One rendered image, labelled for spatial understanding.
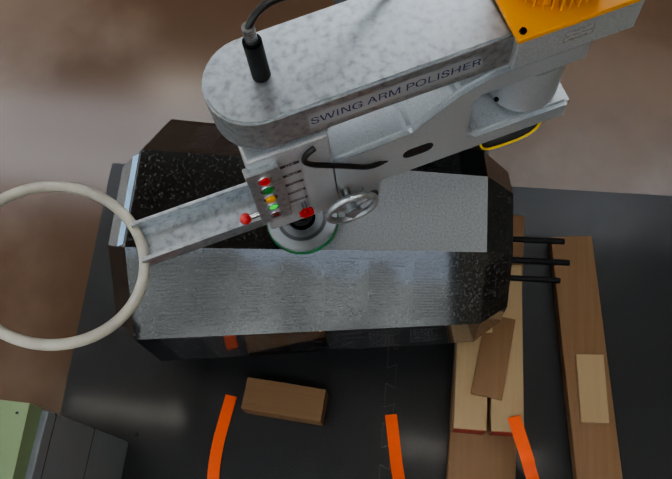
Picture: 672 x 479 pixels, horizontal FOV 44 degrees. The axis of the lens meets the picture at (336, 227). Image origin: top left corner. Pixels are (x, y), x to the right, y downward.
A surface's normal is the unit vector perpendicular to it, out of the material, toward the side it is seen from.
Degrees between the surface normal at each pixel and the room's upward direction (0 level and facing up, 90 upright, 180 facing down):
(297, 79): 0
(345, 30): 0
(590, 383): 0
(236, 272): 45
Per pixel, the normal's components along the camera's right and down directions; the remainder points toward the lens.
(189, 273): -0.07, 0.40
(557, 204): -0.07, -0.36
